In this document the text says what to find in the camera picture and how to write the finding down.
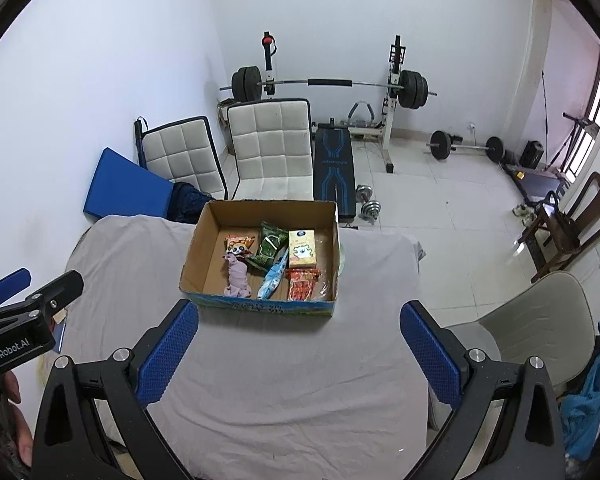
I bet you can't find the green snack packet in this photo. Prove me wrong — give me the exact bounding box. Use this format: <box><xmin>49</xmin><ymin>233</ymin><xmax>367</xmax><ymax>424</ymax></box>
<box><xmin>245</xmin><ymin>221</ymin><xmax>289</xmax><ymax>273</ymax></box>

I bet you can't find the short barbell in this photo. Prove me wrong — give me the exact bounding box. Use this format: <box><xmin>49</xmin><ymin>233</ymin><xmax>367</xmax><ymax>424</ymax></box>
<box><xmin>426</xmin><ymin>130</ymin><xmax>504</xmax><ymax>163</ymax></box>

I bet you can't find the black blue weight bench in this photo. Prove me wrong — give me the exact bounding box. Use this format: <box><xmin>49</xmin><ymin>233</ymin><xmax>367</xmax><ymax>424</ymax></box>
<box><xmin>312</xmin><ymin>122</ymin><xmax>357</xmax><ymax>223</ymax></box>

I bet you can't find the person's left hand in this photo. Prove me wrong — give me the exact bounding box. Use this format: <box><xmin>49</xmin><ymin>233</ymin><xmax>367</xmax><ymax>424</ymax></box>
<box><xmin>0</xmin><ymin>372</ymin><xmax>34</xmax><ymax>468</ymax></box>

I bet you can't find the pink cloth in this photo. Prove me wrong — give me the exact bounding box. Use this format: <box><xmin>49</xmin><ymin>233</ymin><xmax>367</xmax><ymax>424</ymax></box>
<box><xmin>222</xmin><ymin>252</ymin><xmax>253</xmax><ymax>298</ymax></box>

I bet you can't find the long barbell with plates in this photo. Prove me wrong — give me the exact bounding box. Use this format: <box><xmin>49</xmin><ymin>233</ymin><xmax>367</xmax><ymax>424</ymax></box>
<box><xmin>219</xmin><ymin>65</ymin><xmax>438</xmax><ymax>110</ymax></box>

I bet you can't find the yellow bear carton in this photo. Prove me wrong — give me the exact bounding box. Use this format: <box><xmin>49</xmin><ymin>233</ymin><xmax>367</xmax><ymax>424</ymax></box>
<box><xmin>287</xmin><ymin>229</ymin><xmax>317</xmax><ymax>269</ymax></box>

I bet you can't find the white padded chair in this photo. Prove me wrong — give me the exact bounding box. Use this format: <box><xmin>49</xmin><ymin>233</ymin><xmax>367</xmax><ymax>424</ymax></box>
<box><xmin>139</xmin><ymin>116</ymin><xmax>229</xmax><ymax>202</ymax></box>
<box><xmin>226</xmin><ymin>98</ymin><xmax>315</xmax><ymax>202</ymax></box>

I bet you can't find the red snack packet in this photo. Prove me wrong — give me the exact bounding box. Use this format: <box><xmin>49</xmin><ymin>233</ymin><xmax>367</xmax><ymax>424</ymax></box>
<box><xmin>285</xmin><ymin>267</ymin><xmax>322</xmax><ymax>302</ymax></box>

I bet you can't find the brown wooden chair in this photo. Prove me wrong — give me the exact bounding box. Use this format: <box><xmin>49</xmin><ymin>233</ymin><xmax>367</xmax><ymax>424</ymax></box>
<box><xmin>514</xmin><ymin>171</ymin><xmax>600</xmax><ymax>283</ymax></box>

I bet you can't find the dark blue cloth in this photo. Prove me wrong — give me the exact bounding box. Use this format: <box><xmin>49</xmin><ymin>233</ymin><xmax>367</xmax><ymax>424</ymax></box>
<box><xmin>167</xmin><ymin>181</ymin><xmax>216</xmax><ymax>223</ymax></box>

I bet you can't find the white barbell rack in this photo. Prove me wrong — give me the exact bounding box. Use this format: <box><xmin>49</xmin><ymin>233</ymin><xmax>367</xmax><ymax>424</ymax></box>
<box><xmin>260</xmin><ymin>31</ymin><xmax>408</xmax><ymax>175</ymax></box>

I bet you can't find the grey green bucket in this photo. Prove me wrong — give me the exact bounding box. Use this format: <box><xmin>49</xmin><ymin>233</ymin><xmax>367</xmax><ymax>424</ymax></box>
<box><xmin>216</xmin><ymin>100</ymin><xmax>238</xmax><ymax>128</ymax></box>

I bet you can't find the cardboard box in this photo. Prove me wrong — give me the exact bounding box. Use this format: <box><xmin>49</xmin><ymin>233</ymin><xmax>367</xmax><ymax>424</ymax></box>
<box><xmin>179</xmin><ymin>200</ymin><xmax>341</xmax><ymax>320</ymax></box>

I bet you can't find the grey curved exercise bar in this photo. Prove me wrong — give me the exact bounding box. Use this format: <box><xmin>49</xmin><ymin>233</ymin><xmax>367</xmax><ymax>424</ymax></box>
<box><xmin>348</xmin><ymin>101</ymin><xmax>377</xmax><ymax>128</ymax></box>

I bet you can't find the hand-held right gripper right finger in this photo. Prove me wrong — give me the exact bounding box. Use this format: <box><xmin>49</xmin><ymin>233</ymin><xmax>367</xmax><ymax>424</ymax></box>
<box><xmin>400</xmin><ymin>300</ymin><xmax>566</xmax><ymax>480</ymax></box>

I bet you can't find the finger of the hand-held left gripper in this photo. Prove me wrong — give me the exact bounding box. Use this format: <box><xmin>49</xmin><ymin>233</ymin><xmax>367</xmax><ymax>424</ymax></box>
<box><xmin>24</xmin><ymin>270</ymin><xmax>85</xmax><ymax>313</ymax></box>
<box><xmin>0</xmin><ymin>268</ymin><xmax>32</xmax><ymax>306</ymax></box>

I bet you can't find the window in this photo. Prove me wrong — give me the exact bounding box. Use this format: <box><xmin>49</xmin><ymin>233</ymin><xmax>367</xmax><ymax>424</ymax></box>
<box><xmin>562</xmin><ymin>45</ymin><xmax>600</xmax><ymax>186</ymax></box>

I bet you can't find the beige plastic chair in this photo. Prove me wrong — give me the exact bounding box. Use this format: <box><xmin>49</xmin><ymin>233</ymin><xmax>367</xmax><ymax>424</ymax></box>
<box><xmin>427</xmin><ymin>271</ymin><xmax>598</xmax><ymax>431</ymax></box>

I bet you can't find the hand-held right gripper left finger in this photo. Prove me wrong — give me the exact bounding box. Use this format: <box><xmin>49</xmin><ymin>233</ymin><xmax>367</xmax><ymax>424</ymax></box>
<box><xmin>31</xmin><ymin>299</ymin><xmax>200</xmax><ymax>480</ymax></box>

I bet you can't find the blue black pole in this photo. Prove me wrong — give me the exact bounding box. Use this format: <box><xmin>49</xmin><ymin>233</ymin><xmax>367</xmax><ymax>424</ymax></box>
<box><xmin>133</xmin><ymin>116</ymin><xmax>148</xmax><ymax>168</ymax></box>

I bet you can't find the blue foam mat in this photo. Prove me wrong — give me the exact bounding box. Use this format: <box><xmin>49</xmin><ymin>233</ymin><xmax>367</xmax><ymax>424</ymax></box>
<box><xmin>82</xmin><ymin>147</ymin><xmax>176</xmax><ymax>221</ymax></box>

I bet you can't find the black speaker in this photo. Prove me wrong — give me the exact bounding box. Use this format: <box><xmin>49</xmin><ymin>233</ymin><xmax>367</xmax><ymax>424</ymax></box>
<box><xmin>519</xmin><ymin>140</ymin><xmax>545</xmax><ymax>170</ymax></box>

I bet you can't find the orange panda snack packet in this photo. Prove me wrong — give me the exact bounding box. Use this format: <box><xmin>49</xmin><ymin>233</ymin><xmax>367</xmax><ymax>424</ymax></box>
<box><xmin>224</xmin><ymin>234</ymin><xmax>257</xmax><ymax>257</ymax></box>

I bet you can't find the long blue snack packet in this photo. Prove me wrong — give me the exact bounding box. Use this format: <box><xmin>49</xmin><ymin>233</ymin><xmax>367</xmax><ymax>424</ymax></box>
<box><xmin>256</xmin><ymin>250</ymin><xmax>289</xmax><ymax>301</ymax></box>

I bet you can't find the black treadmill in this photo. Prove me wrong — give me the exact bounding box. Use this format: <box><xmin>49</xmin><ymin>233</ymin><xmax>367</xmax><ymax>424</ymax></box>
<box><xmin>500</xmin><ymin>160</ymin><xmax>568</xmax><ymax>206</ymax></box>

